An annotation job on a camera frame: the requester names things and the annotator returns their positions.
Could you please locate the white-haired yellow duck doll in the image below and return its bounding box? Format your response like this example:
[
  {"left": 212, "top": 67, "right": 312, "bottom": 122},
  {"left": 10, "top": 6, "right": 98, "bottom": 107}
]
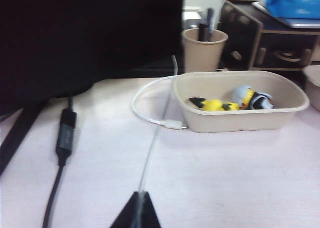
[{"left": 231, "top": 85, "right": 276, "bottom": 111}]

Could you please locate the black marker pen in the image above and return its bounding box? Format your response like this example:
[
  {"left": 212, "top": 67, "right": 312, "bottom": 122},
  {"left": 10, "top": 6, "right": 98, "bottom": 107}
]
[{"left": 198, "top": 23, "right": 209, "bottom": 42}]

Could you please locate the blue wet wipes pack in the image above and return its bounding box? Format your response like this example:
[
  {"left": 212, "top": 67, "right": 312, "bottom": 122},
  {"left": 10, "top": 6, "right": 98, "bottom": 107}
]
[{"left": 260, "top": 0, "right": 320, "bottom": 19}]

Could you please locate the beige paper cup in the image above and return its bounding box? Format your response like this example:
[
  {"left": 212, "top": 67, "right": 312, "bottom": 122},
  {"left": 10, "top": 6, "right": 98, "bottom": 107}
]
[{"left": 181, "top": 28, "right": 229, "bottom": 74}]

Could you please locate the dark wooden desk shelf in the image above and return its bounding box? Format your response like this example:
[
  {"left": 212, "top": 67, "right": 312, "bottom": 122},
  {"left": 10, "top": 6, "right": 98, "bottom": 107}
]
[{"left": 218, "top": 0, "right": 320, "bottom": 71}]

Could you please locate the yellow black-eared mouse doll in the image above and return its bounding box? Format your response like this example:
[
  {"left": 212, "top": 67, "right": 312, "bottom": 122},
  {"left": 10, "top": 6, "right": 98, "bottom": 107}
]
[{"left": 188, "top": 96, "right": 241, "bottom": 112}]

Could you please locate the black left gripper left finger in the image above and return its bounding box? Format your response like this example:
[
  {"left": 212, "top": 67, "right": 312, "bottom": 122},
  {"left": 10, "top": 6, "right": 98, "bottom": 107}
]
[{"left": 108, "top": 191, "right": 143, "bottom": 228}]

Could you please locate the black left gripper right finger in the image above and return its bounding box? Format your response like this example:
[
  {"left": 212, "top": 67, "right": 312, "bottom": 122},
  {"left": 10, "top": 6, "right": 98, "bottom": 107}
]
[{"left": 139, "top": 191, "right": 162, "bottom": 228}]

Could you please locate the white cable with connector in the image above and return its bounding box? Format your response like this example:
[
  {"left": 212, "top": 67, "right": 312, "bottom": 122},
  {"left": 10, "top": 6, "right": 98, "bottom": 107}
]
[{"left": 131, "top": 55, "right": 189, "bottom": 132}]

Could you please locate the black cable with grey adapter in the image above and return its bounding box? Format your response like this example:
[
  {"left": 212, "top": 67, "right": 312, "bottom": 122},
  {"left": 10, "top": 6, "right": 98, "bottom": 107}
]
[{"left": 40, "top": 94, "right": 79, "bottom": 228}]

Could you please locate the beige paper box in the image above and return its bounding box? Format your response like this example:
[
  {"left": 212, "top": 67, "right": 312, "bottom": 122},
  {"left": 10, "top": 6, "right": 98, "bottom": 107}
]
[
  {"left": 172, "top": 71, "right": 311, "bottom": 134},
  {"left": 303, "top": 65, "right": 320, "bottom": 99}
]

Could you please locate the large black monitor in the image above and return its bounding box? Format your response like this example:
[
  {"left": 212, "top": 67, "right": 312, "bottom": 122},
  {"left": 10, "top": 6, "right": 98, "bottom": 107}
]
[{"left": 0, "top": 0, "right": 185, "bottom": 116}]

